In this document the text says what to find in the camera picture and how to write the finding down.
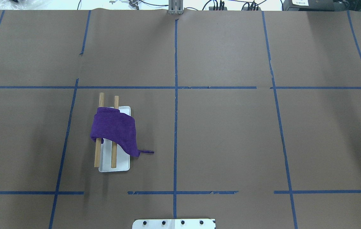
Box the purple microfiber towel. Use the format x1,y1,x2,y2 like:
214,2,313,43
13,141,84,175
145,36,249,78
90,107,154,157

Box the white wooden towel rack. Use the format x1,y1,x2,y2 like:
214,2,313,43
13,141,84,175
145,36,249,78
94,92,130,172

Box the black box white label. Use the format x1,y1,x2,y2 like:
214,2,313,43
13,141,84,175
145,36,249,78
283,0,345,12

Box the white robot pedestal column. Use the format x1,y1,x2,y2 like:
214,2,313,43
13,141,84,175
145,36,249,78
132,219,216,229

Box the aluminium frame post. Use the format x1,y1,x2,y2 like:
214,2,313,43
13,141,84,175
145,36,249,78
168,0,184,15

